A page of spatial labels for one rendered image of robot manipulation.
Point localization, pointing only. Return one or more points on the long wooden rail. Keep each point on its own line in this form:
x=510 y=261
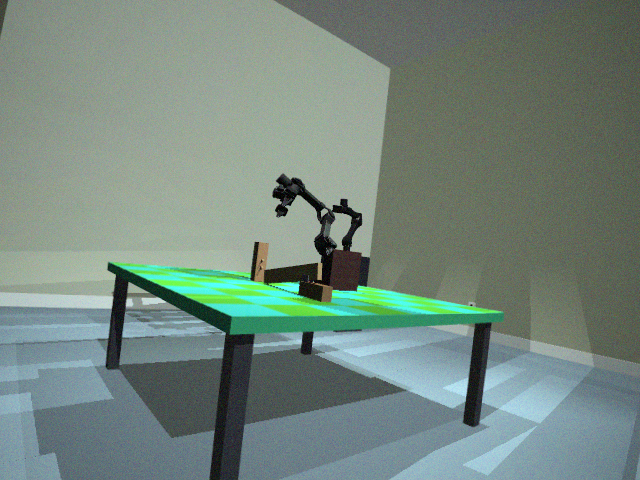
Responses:
x=293 y=273

